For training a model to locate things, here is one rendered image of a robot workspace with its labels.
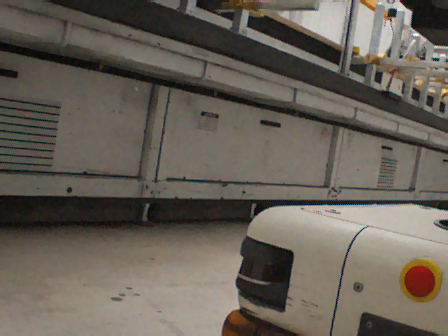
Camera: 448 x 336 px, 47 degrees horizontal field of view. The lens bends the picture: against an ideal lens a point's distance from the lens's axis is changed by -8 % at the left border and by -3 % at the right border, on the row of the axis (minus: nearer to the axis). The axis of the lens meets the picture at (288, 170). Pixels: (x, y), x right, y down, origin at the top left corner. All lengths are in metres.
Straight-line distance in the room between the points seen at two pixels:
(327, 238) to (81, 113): 1.18
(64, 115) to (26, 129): 0.14
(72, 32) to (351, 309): 1.04
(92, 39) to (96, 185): 0.51
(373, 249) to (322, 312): 0.11
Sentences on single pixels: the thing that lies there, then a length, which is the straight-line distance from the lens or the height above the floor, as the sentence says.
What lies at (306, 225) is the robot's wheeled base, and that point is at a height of 0.27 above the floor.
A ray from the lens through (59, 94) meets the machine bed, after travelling 1.69.
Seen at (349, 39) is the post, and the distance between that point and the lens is 2.46.
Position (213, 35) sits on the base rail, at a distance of 1.71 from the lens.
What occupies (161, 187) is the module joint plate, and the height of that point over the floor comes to 0.14.
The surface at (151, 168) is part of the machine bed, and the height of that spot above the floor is 0.21.
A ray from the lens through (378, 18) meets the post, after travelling 2.72.
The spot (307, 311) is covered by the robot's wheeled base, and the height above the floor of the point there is 0.16.
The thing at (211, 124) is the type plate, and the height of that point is 0.39.
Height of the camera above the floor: 0.37
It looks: 3 degrees down
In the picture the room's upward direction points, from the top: 9 degrees clockwise
